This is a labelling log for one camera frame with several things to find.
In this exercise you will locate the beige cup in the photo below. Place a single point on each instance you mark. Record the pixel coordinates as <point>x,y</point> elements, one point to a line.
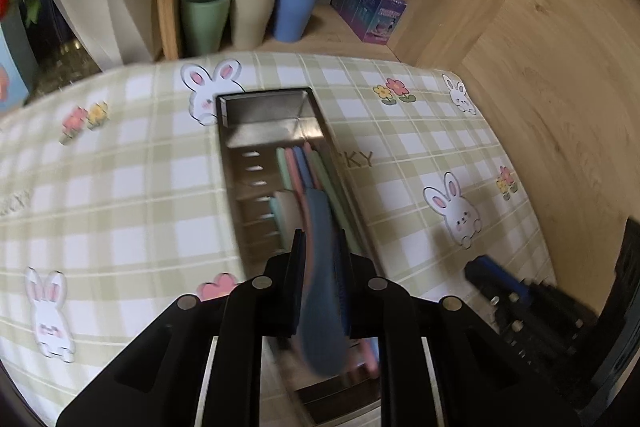
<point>252,14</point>

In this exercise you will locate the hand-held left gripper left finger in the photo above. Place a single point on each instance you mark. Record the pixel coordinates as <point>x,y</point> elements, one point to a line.
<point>285,287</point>

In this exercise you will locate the green spoon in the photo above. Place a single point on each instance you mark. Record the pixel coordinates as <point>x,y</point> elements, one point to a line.
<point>285,217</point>

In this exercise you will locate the green cup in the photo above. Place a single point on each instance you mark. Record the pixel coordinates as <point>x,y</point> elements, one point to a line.
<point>205,22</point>

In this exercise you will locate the white and blue box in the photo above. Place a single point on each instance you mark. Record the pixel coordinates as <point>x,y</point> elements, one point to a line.
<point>12,72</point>

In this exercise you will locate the green chopstick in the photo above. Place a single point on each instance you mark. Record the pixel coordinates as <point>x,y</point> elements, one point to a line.
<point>281,167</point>
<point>345,212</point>

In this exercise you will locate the purple box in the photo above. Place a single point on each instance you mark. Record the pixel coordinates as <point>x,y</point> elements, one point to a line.
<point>372,14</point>

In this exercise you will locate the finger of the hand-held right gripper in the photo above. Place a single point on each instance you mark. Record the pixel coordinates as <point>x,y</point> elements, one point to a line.
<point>520,322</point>
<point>492,268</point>

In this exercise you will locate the blue spoon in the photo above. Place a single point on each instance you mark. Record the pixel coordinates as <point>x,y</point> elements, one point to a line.
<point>322,267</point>

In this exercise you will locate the blue chopstick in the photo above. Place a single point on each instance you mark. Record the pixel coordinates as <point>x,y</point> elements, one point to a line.
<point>312,164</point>
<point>301,164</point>

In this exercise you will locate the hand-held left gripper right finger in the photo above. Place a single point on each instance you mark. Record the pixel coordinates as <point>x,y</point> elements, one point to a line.
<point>360,292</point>

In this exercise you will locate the white faceted flower pot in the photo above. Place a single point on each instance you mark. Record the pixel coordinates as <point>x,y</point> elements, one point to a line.
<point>115,22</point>

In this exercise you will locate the blue cup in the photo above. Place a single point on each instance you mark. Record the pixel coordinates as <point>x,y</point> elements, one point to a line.
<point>295,12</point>

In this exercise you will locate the gold tin lid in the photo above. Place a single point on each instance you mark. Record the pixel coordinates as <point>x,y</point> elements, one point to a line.
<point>65,62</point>

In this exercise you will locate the perforated metal utensil tray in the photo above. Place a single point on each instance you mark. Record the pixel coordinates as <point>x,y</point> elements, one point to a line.
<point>260,112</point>

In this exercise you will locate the plaid bunny print table mat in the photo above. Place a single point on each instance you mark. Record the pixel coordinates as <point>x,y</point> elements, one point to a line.
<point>125,207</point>

